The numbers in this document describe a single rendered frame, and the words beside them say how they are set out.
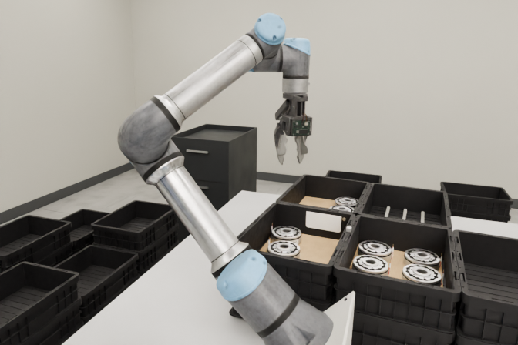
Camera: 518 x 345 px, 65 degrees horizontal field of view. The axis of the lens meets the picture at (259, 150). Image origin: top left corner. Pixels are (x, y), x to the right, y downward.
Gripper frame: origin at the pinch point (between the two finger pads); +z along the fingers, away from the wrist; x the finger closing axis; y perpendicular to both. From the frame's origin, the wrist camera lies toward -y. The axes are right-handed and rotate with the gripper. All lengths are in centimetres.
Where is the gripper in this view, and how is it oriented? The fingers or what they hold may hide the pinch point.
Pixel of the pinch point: (290, 159)
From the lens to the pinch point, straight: 124.4
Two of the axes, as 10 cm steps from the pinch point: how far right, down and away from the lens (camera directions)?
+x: 9.6, -0.5, 2.9
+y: 2.9, 2.2, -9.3
